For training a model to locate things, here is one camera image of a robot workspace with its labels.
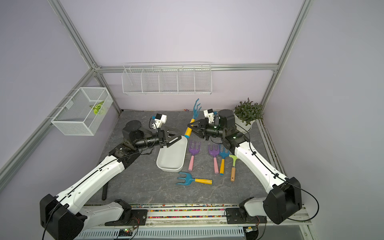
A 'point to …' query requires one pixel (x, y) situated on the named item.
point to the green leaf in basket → (96, 107)
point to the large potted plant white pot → (246, 114)
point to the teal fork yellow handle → (189, 180)
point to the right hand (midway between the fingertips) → (187, 126)
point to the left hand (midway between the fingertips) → (182, 137)
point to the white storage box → (172, 159)
